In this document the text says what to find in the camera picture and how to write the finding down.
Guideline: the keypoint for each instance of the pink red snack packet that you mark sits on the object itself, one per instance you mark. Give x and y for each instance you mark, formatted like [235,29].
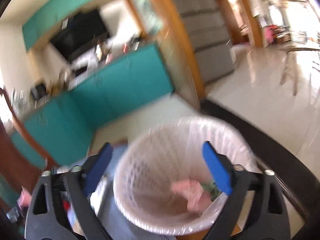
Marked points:
[66,205]

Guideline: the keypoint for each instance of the black kitchen appliance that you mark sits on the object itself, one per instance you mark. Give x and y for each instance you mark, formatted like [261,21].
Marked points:
[38,91]

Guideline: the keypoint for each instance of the dark green wrapper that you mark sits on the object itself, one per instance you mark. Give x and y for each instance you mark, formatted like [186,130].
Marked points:
[212,189]

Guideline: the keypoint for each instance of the wooden chair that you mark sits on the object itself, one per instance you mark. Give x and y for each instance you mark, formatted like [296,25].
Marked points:
[22,160]

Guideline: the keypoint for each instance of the pink wrapper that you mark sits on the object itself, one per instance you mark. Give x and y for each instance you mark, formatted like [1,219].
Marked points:
[198,200]

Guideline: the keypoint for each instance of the teal upper kitchen cabinets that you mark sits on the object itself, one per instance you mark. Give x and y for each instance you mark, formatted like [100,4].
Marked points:
[46,17]

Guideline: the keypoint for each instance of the grey refrigerator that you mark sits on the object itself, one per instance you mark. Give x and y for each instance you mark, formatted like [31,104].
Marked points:
[209,37]

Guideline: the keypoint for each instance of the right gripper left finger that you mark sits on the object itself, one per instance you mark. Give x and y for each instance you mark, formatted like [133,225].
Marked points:
[49,218]

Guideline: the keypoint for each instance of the wooden glass sliding door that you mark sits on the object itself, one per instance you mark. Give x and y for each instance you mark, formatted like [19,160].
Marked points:
[162,23]

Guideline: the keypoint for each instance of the teal lower kitchen cabinets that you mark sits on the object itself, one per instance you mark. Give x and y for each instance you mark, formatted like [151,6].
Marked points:
[65,125]

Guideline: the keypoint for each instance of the teal kitchen cabinets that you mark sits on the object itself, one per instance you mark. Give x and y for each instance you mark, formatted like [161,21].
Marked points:
[46,17]
[65,125]

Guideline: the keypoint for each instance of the black range hood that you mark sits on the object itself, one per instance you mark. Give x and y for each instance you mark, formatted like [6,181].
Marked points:
[83,32]

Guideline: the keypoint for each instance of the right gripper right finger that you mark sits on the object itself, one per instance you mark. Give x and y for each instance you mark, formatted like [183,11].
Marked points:
[266,216]

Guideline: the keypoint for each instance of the white plastic trash basket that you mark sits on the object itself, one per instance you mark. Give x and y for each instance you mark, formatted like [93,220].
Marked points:
[168,153]

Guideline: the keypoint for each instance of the blue striped seat cloth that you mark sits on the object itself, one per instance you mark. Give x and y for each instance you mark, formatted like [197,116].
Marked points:
[117,226]

